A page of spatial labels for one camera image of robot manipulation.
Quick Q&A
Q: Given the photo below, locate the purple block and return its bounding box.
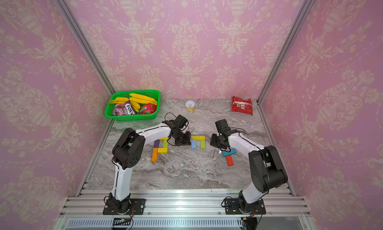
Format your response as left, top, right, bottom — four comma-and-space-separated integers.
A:
154, 140, 160, 149

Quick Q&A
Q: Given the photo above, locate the small yellow block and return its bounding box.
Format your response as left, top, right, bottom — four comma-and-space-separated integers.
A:
158, 148, 168, 154

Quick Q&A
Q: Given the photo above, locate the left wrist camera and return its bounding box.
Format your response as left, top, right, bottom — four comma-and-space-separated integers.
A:
172, 115, 189, 131

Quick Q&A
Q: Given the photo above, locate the orange block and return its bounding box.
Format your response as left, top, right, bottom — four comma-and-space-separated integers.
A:
151, 148, 158, 162

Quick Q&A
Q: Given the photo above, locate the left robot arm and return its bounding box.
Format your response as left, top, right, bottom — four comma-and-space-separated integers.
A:
103, 120, 191, 216

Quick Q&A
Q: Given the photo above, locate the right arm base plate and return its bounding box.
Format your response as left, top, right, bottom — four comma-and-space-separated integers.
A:
221, 197, 266, 216

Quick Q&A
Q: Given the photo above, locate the aluminium rail frame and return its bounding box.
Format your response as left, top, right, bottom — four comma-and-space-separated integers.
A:
54, 187, 315, 230

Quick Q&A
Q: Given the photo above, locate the green plastic basket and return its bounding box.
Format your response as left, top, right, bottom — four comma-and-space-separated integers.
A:
105, 90, 161, 122

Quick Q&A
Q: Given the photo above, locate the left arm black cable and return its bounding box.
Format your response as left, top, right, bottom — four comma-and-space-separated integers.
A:
163, 112, 191, 147

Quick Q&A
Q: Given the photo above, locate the yellow banana bunch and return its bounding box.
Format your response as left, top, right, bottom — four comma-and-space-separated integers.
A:
108, 93, 158, 113

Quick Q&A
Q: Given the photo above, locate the red dragon fruit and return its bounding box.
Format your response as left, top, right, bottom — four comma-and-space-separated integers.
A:
139, 103, 157, 115

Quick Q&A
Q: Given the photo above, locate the yellow paper cup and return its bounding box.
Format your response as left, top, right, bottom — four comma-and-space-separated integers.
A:
185, 100, 195, 113

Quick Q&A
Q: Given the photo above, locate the light blue block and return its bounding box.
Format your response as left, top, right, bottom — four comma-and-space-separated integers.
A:
191, 140, 196, 149

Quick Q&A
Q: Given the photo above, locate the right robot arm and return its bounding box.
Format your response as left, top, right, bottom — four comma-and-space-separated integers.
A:
210, 131, 288, 214

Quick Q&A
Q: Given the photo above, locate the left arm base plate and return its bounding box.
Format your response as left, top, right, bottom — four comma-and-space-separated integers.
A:
102, 199, 146, 216

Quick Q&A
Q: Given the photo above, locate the red block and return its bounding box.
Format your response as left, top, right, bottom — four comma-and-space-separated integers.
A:
225, 155, 234, 166

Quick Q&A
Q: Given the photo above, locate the purple snack packet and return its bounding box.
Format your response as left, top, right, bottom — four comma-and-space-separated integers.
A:
113, 100, 137, 116

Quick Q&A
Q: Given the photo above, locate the yellow-green long block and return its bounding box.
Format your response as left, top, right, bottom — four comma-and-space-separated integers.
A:
192, 136, 205, 141

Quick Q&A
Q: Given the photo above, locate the red snack bag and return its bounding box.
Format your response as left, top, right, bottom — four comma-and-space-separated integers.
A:
231, 96, 253, 115

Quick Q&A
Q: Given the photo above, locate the teal block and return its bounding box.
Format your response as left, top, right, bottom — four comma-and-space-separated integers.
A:
221, 149, 237, 157

